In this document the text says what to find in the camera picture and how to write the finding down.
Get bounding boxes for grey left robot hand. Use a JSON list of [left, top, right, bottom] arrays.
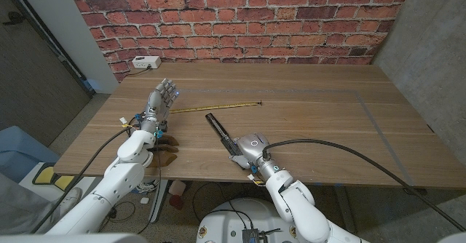
[[140, 78, 180, 133]]

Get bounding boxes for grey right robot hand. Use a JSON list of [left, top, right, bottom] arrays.
[[229, 132, 283, 175]]

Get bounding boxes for long black stapler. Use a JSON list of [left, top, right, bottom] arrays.
[[204, 112, 249, 170]]

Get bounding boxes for yellow tape measure black case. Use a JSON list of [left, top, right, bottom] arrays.
[[169, 100, 264, 114]]

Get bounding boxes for white power strip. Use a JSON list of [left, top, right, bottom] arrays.
[[131, 55, 162, 70]]

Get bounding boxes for brown wooden object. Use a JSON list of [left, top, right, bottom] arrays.
[[147, 135, 180, 168]]

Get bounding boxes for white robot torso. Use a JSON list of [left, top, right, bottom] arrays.
[[195, 197, 303, 243]]

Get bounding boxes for red and white bottle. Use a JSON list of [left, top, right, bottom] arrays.
[[168, 180, 187, 210]]

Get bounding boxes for grey metal table leg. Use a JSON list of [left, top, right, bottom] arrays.
[[148, 179, 169, 224], [333, 185, 356, 233]]

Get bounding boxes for white shoe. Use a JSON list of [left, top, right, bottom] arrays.
[[58, 186, 83, 215]]

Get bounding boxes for yellow pad with black edge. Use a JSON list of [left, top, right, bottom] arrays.
[[31, 162, 76, 186]]

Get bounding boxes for blue plastic bin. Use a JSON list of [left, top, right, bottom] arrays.
[[0, 125, 61, 185]]

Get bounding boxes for small black flat object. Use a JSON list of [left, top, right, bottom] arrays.
[[403, 187, 429, 196]]

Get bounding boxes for black power strip cord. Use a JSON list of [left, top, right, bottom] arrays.
[[125, 66, 151, 77]]

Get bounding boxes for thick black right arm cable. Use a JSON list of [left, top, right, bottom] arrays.
[[261, 138, 466, 233]]

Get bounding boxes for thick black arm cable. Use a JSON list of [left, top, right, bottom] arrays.
[[31, 123, 138, 234], [261, 138, 466, 233]]

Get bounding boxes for black looped floor cable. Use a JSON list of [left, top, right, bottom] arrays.
[[191, 181, 256, 230]]

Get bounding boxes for white cable bundle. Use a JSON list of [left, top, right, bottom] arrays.
[[134, 178, 159, 194]]

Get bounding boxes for grey device with wires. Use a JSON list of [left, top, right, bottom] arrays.
[[242, 228, 282, 243]]

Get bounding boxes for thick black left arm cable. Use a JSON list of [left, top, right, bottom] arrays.
[[31, 123, 138, 234]]

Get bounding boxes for printed brick wall backdrop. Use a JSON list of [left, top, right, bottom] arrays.
[[64, 0, 416, 83]]

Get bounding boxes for black door handle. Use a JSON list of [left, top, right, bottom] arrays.
[[2, 10, 25, 26]]

